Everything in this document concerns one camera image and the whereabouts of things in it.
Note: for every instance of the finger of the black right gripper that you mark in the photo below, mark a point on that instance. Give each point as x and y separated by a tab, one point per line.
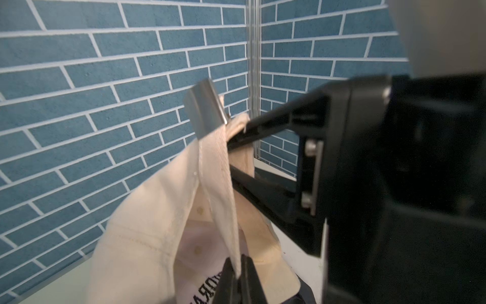
279	203
281	119

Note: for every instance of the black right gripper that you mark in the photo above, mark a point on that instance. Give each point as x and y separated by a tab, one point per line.
402	185

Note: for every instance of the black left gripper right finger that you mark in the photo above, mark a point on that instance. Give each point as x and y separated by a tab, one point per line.
250	288

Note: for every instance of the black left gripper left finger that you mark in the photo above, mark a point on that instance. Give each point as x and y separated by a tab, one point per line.
227	291

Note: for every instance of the beige baseball cap with text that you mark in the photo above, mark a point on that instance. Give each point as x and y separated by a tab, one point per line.
167	242

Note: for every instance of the black cap with mesh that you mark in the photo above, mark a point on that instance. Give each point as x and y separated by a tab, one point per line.
304	295

